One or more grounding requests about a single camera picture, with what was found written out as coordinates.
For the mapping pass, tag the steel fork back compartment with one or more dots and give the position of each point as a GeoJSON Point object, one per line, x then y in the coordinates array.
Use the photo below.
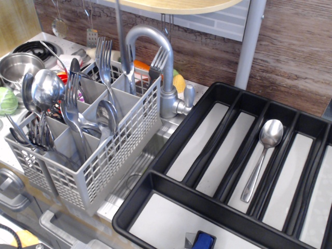
{"type": "Point", "coordinates": [129, 78]}

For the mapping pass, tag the large steel ladle spoon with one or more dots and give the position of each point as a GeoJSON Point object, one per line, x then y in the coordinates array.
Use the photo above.
{"type": "Point", "coordinates": [47, 89]}

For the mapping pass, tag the grey plastic cutlery basket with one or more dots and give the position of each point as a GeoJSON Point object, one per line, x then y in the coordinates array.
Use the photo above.
{"type": "Point", "coordinates": [107, 161]}

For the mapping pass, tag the green toy cabbage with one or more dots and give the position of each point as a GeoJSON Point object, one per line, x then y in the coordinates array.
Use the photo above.
{"type": "Point", "coordinates": [9, 102]}

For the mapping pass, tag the steel forks left compartment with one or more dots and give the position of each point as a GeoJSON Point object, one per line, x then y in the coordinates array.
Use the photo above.
{"type": "Point", "coordinates": [39, 137]}

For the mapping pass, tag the hanging steel strainer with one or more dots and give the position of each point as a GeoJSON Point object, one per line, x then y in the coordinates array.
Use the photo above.
{"type": "Point", "coordinates": [59, 26]}

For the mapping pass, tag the black cutlery tray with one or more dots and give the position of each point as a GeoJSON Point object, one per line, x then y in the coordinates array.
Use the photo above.
{"type": "Point", "coordinates": [196, 180]}

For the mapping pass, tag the steel fork front compartment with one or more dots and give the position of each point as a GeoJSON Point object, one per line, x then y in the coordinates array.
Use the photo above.
{"type": "Point", "coordinates": [70, 113]}

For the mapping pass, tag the steel fork compartment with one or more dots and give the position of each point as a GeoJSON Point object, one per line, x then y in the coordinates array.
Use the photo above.
{"type": "Point", "coordinates": [70, 113]}
{"type": "Point", "coordinates": [129, 78]}

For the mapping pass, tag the black stove burner coil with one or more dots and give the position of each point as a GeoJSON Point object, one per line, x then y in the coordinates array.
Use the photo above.
{"type": "Point", "coordinates": [34, 48]}

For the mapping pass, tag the yellow toy corn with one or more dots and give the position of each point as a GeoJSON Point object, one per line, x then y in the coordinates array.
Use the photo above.
{"type": "Point", "coordinates": [179, 83]}

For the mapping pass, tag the steel spoon in tray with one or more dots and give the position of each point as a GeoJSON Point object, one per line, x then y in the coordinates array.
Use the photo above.
{"type": "Point", "coordinates": [270, 136]}

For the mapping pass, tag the blue black object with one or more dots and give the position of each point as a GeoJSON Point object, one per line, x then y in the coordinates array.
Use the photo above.
{"type": "Point", "coordinates": [199, 240]}

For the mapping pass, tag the steel spoon centre compartment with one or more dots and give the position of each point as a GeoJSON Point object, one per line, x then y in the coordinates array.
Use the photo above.
{"type": "Point", "coordinates": [107, 120]}

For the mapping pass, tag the tall steel fork middle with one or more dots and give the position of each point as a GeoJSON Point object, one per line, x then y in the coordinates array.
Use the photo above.
{"type": "Point", "coordinates": [103, 62]}

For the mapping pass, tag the big steel spoon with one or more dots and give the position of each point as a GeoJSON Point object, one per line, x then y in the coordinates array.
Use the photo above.
{"type": "Point", "coordinates": [120, 31]}

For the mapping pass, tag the steel fork near faucet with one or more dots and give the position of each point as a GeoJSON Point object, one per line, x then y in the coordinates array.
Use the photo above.
{"type": "Point", "coordinates": [157, 65]}

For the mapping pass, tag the hanging small steel grater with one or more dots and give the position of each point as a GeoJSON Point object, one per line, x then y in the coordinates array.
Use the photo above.
{"type": "Point", "coordinates": [92, 33]}

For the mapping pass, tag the light wooden shelf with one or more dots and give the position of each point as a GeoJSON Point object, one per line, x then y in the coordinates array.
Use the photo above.
{"type": "Point", "coordinates": [181, 7]}

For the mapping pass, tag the orange toy carrot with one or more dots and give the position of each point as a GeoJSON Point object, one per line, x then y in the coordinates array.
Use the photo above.
{"type": "Point", "coordinates": [141, 65]}

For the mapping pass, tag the silver sink faucet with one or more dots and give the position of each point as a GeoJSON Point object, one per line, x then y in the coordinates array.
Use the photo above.
{"type": "Point", "coordinates": [170, 104]}

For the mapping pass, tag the steel cooking pot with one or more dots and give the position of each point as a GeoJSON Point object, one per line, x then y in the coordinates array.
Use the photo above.
{"type": "Point", "coordinates": [14, 66]}

